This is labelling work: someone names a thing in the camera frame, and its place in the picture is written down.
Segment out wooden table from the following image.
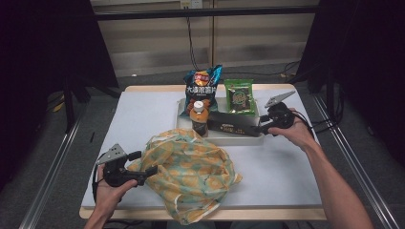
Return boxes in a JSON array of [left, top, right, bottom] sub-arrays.
[[78, 83, 328, 221]]

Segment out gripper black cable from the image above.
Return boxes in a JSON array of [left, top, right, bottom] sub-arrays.
[[294, 109, 316, 141], [91, 165, 99, 203]]

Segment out black wall cable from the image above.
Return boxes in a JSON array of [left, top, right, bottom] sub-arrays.
[[185, 16, 302, 84]]

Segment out long black box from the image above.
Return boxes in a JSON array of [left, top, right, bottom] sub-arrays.
[[207, 110, 263, 137]]

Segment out black stand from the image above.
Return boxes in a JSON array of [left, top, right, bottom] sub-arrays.
[[61, 75, 122, 133], [294, 63, 345, 122]]

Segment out white plastic tray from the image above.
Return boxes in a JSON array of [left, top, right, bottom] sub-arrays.
[[176, 96, 266, 147]]

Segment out person's right hand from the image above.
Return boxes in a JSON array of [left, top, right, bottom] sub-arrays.
[[267, 108, 316, 151]]

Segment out black horizontal bar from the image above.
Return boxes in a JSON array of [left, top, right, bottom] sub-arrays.
[[95, 5, 319, 22]]

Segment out person's left hand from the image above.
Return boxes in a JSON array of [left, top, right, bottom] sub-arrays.
[[94, 166, 139, 214]]

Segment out aluminium floor rail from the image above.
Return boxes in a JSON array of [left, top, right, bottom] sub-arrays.
[[311, 94, 400, 229], [18, 108, 87, 229]]

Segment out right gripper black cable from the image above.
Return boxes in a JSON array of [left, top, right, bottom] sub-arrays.
[[294, 109, 316, 141]]

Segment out orange drink bottle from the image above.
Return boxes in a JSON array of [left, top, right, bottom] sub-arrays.
[[189, 100, 209, 137]]

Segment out floral fabric bag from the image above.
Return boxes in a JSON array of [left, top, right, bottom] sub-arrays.
[[127, 128, 243, 226]]

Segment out green snack packet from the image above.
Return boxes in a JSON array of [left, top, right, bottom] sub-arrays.
[[223, 78, 257, 115]]

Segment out blue chip bag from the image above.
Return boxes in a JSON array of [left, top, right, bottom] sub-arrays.
[[179, 64, 224, 117]]

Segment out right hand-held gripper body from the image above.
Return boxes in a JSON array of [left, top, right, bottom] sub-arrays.
[[265, 91, 297, 130]]

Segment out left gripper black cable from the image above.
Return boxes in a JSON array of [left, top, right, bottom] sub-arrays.
[[91, 165, 99, 203]]

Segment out white wall socket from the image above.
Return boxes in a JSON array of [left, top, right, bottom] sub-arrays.
[[180, 0, 203, 10]]

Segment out white table mat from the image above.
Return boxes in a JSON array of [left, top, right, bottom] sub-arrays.
[[80, 89, 323, 209]]

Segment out black curtain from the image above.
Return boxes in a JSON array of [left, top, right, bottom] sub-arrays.
[[294, 0, 405, 166], [0, 0, 119, 192]]

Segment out black floor cables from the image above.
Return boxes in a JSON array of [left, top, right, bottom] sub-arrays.
[[313, 92, 347, 135]]

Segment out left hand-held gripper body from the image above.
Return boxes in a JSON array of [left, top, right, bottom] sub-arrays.
[[95, 143, 146, 188]]

